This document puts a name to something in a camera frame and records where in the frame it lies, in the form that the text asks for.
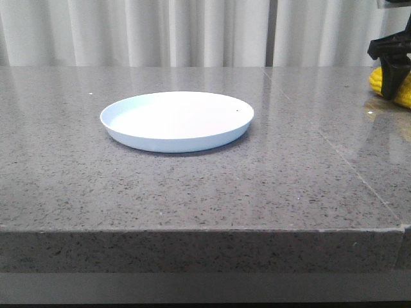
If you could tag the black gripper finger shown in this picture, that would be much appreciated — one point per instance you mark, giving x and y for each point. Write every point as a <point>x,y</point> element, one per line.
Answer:
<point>394,71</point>

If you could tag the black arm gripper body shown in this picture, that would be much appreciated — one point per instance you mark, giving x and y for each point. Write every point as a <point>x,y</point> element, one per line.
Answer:
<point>396,44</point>

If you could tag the yellow corn cob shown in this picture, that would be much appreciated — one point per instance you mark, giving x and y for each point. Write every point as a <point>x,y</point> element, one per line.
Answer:
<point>403,97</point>

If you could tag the light blue round plate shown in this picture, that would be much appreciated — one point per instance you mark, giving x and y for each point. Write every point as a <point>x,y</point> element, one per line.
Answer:
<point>177,121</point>

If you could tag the white pleated curtain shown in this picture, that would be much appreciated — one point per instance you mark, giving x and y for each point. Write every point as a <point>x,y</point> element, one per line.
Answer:
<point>194,33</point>

